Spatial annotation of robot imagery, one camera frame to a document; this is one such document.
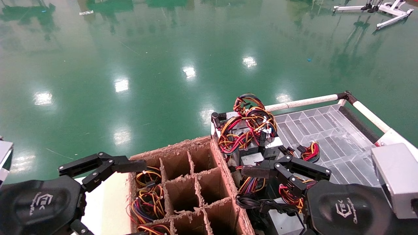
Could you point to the grey power supply box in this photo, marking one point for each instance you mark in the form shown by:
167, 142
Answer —
272, 145

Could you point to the white metal stand base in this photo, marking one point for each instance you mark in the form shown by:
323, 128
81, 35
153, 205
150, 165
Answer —
392, 9

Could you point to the white sign with red border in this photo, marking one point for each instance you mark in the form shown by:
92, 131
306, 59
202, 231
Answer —
392, 137

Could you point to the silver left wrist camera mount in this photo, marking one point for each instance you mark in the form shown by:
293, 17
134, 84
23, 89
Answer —
4, 156

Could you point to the clear plastic grid tray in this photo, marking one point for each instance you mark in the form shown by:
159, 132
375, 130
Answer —
326, 130

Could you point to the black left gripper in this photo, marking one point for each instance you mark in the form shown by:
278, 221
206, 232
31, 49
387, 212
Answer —
32, 209

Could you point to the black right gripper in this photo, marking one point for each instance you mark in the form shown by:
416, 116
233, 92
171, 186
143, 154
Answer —
346, 212

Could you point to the black foam strip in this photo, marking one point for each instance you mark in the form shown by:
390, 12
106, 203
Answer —
357, 124

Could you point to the white tube cart frame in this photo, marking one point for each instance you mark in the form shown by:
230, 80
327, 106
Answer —
303, 102

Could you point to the brown divided cardboard box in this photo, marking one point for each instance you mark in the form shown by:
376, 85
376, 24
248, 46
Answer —
183, 195

